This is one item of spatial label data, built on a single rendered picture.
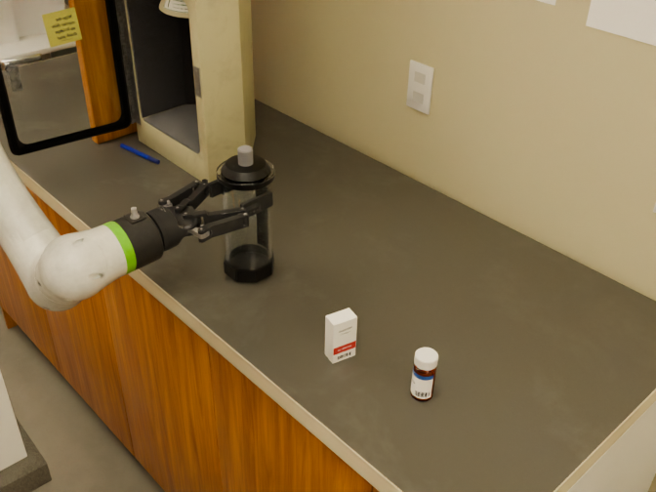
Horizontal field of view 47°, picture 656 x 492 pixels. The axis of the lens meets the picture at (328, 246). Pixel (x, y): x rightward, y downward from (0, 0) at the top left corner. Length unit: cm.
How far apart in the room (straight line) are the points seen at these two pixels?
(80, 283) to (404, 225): 75
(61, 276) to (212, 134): 65
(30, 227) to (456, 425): 78
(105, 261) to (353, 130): 95
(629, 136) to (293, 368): 76
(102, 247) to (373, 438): 53
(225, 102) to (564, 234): 81
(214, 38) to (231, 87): 13
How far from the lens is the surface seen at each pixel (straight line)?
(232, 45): 171
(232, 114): 177
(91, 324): 209
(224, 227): 132
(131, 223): 128
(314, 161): 191
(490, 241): 166
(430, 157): 184
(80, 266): 123
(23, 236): 137
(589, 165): 159
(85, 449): 250
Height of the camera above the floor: 185
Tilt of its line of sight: 35 degrees down
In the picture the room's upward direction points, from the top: 1 degrees clockwise
